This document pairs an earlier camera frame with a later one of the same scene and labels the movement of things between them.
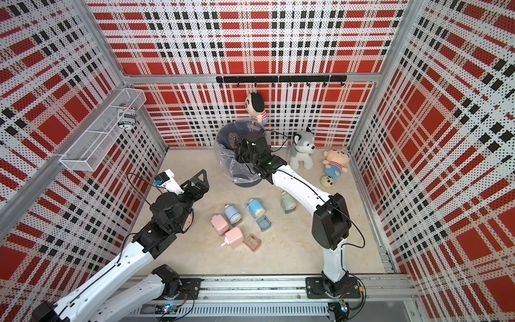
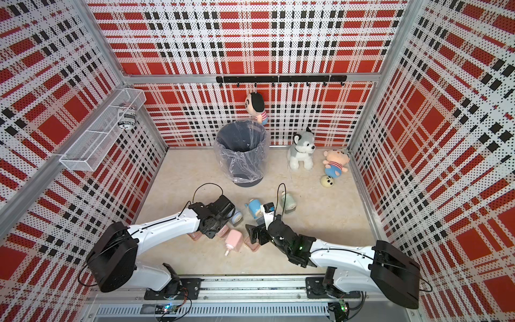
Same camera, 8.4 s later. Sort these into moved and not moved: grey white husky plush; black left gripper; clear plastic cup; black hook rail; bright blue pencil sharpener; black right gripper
Moved: black left gripper; black right gripper
Not moved: clear plastic cup; black hook rail; grey white husky plush; bright blue pencil sharpener
